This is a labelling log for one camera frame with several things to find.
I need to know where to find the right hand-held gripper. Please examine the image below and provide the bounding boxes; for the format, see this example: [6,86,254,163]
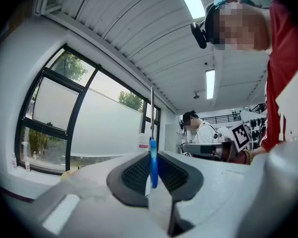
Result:
[180,124,252,162]

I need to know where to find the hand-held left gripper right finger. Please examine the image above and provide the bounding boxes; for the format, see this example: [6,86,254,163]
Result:
[157,150,266,238]

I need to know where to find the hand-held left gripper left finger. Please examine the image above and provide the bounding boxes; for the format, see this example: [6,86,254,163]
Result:
[27,150,175,238]

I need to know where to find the blue-handled scissors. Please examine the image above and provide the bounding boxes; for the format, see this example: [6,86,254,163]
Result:
[145,85,159,197]

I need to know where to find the person's right forearm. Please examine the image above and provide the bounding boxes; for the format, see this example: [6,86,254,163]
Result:
[238,146,268,165]

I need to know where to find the rack of black items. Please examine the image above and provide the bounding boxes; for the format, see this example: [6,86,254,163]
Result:
[248,103,268,150]

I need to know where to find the black metal railing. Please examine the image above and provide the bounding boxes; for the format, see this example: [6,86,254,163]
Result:
[200,113,241,125]

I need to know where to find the narrow ceiling light panel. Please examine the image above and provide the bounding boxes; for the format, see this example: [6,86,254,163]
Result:
[205,68,216,100]

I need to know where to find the white cabinet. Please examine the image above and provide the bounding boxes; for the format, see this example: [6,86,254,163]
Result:
[164,123,181,154]

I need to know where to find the white bottle with red label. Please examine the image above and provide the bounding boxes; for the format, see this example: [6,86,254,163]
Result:
[137,132,151,150]

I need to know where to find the black-framed window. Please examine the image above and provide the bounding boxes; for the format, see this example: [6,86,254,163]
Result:
[14,43,162,176]

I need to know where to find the person's red shirt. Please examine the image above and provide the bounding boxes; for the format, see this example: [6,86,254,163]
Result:
[259,0,298,152]

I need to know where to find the person's head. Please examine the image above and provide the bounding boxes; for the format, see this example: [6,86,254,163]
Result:
[205,0,273,52]

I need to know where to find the beaded bracelet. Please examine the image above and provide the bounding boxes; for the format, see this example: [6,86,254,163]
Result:
[242,149,253,165]

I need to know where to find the black head-worn camera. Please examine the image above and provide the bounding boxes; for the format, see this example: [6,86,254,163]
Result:
[190,20,211,50]

